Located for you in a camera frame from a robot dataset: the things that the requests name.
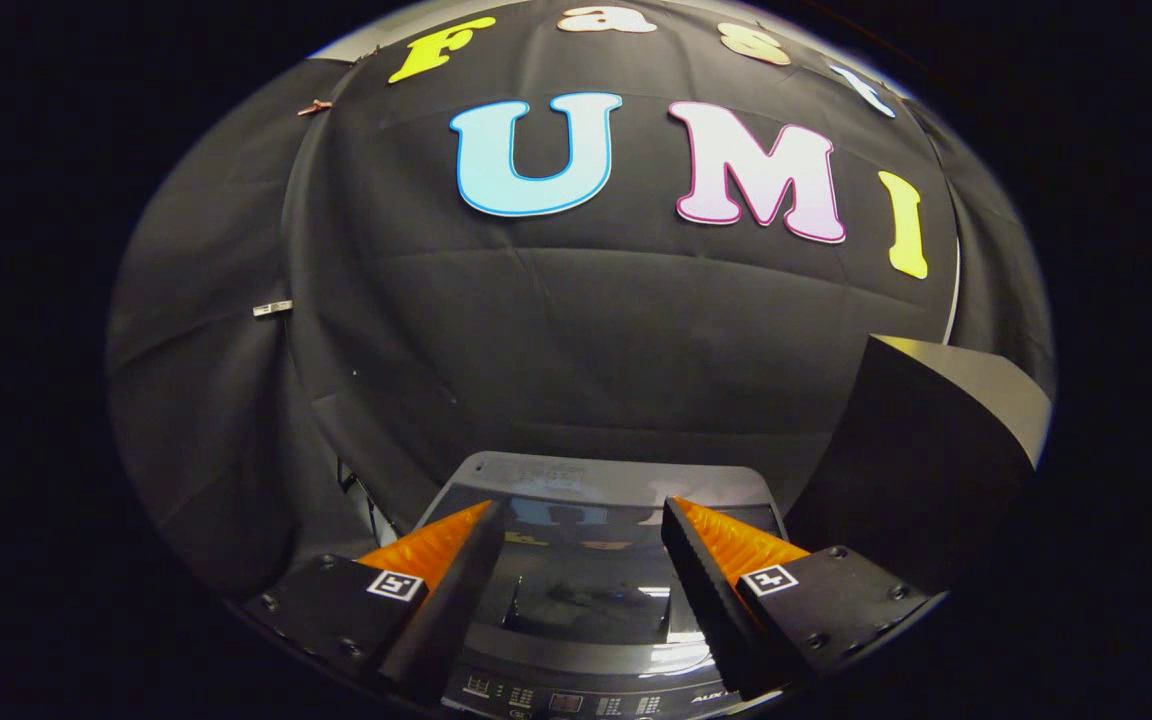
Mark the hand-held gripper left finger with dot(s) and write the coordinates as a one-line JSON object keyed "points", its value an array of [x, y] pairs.
{"points": [[456, 600]]}

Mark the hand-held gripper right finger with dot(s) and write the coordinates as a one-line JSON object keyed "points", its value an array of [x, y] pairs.
{"points": [[706, 590]]}

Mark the grey washing machine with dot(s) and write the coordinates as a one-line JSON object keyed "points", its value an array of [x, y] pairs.
{"points": [[576, 690]]}

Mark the beige cabinet with brown top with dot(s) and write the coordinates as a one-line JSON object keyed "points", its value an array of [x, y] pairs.
{"points": [[916, 460]]}

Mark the black backdrop cloth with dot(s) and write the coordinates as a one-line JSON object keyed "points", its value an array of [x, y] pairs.
{"points": [[556, 330]]}

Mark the silver metal clip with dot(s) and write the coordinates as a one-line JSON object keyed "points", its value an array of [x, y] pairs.
{"points": [[272, 308]]}

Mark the red metal clip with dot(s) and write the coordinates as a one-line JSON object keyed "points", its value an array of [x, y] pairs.
{"points": [[315, 107]]}

